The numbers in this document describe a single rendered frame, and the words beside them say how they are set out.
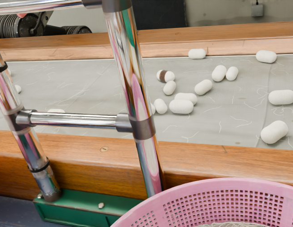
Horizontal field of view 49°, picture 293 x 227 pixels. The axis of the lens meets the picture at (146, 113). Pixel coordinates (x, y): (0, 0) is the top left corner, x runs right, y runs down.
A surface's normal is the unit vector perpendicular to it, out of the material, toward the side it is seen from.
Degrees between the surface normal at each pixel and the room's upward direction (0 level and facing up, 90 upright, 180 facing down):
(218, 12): 89
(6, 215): 0
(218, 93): 0
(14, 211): 0
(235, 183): 75
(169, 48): 45
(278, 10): 88
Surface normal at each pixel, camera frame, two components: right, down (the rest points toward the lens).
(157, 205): 0.37, 0.19
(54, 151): -0.17, -0.83
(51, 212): -0.31, 0.56
